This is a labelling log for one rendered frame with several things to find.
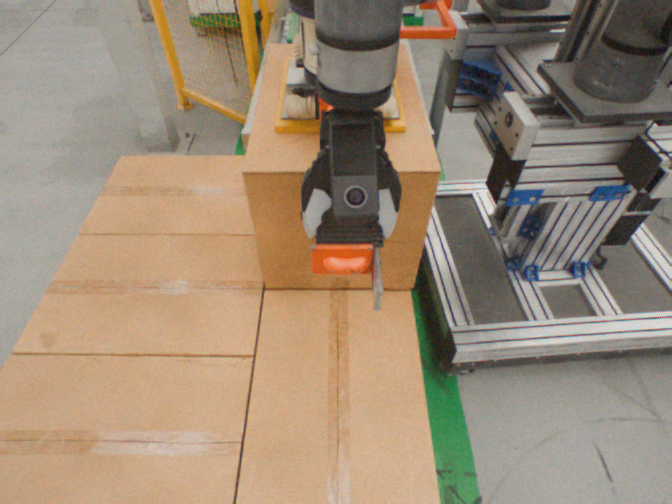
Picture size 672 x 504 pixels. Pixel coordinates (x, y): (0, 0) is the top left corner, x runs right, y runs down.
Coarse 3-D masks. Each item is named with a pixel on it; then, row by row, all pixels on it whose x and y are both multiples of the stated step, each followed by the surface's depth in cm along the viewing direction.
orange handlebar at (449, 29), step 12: (444, 12) 102; (444, 24) 99; (408, 36) 96; (420, 36) 96; (432, 36) 96; (444, 36) 96; (324, 264) 51; (336, 264) 50; (348, 264) 50; (360, 264) 50
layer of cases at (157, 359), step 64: (128, 192) 140; (192, 192) 140; (128, 256) 121; (192, 256) 121; (256, 256) 121; (64, 320) 107; (128, 320) 107; (192, 320) 107; (256, 320) 107; (320, 320) 107; (384, 320) 107; (0, 384) 96; (64, 384) 96; (128, 384) 96; (192, 384) 96; (256, 384) 96; (320, 384) 96; (384, 384) 96; (0, 448) 87; (64, 448) 87; (128, 448) 87; (192, 448) 87; (256, 448) 87; (320, 448) 87; (384, 448) 87
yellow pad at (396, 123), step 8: (392, 88) 100; (392, 96) 98; (400, 96) 99; (400, 104) 97; (400, 112) 94; (384, 120) 92; (392, 120) 92; (400, 120) 92; (384, 128) 91; (392, 128) 91; (400, 128) 91
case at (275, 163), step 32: (416, 96) 103; (256, 128) 94; (416, 128) 93; (256, 160) 86; (288, 160) 86; (416, 160) 86; (256, 192) 88; (288, 192) 88; (416, 192) 88; (256, 224) 95; (288, 224) 95; (416, 224) 95; (288, 256) 103; (384, 256) 103; (416, 256) 103; (288, 288) 113; (320, 288) 113
